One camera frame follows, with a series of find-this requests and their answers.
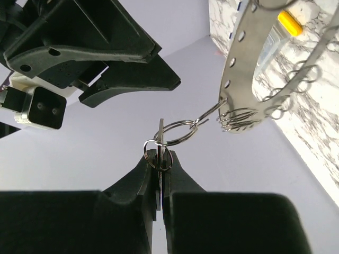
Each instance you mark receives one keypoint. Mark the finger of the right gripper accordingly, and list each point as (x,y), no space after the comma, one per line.
(128,77)

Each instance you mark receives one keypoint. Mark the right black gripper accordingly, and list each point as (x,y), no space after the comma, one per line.
(45,35)

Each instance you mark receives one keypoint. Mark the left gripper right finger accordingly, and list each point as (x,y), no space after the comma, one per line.
(198,221)

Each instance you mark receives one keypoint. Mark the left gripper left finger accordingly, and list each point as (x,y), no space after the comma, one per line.
(116,220)

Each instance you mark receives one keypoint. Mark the keys with blue tag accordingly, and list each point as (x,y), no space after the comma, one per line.
(163,159)

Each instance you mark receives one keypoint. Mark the perforated metal ring disc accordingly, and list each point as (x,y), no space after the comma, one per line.
(239,109)

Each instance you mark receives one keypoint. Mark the clear plastic organizer box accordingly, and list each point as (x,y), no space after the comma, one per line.
(276,39)

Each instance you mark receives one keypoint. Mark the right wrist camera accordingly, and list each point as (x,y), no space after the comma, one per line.
(35,102)

